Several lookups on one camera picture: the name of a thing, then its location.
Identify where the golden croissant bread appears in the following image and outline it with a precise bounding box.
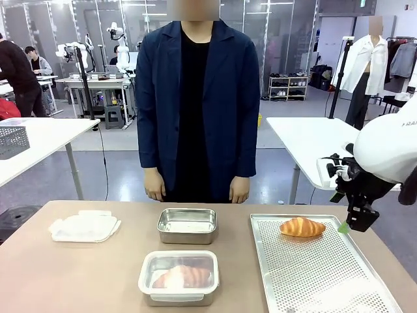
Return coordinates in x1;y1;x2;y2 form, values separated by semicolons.
152;264;212;290
279;216;326;237

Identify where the gray step stool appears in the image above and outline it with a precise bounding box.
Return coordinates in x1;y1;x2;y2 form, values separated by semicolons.
104;105;126;130

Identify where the perforated metal baking tray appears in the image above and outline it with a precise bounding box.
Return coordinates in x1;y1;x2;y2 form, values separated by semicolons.
250;213;405;313

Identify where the seated man in gray jacket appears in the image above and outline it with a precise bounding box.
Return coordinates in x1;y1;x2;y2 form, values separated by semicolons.
25;46;55;115

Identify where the black tripod pole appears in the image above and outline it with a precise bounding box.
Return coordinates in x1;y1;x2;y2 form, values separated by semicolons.
328;37;355;120
74;46;100;131

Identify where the person's right forearm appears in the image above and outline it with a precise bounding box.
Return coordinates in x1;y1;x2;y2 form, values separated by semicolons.
137;120;164;171

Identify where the white shoe rack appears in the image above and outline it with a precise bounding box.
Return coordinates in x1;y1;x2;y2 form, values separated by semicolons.
268;73;309;102

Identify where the person's right hand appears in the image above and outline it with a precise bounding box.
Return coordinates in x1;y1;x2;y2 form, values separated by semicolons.
144;168;166;201

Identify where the black round base plate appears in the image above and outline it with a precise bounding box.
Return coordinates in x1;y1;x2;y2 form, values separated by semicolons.
0;204;43;245

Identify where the black right arm cable sleeve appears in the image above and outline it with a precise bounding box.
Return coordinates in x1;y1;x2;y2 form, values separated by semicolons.
398;169;417;206

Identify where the person's left hand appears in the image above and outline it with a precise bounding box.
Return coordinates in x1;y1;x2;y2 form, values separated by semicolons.
229;175;251;205

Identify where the white side table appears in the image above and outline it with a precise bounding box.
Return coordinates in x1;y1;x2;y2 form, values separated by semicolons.
266;116;362;205
0;117;101;201

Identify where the clothes rack with garments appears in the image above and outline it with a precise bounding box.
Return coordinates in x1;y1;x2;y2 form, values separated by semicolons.
385;36;417;94

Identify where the person in navy jacket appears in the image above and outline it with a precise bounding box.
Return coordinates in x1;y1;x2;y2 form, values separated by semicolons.
136;0;261;205

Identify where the clear plastic airtight lid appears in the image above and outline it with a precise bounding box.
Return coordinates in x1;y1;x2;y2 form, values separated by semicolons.
48;210;122;244
137;250;222;297

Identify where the steel rectangular container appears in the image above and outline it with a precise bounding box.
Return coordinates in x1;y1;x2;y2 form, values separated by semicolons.
143;284;218;307
156;207;218;245

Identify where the black utility cart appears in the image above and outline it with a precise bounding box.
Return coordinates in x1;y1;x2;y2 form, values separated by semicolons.
374;93;411;115

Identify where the man in black sweater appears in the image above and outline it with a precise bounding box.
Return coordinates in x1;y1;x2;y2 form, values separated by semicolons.
0;32;47;118

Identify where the person in red top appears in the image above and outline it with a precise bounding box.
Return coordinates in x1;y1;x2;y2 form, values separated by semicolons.
0;97;22;120

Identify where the gray mesh basket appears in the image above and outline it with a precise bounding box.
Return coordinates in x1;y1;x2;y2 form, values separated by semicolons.
0;119;31;160

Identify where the background metal workbench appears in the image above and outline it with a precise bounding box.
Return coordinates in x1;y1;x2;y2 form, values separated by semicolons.
55;72;137;128

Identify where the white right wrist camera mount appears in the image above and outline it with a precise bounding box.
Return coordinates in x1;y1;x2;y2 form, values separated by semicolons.
337;165;353;182

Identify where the person's left forearm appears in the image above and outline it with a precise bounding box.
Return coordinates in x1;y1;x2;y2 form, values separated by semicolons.
233;123;261;179

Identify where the mannequin with white shirt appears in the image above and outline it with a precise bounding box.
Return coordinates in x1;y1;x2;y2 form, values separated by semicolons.
332;15;389;131

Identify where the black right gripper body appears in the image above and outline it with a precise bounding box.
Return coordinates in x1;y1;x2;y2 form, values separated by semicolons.
327;153;371;209

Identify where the black bag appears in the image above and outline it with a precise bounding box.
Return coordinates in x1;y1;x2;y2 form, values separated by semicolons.
309;64;334;91

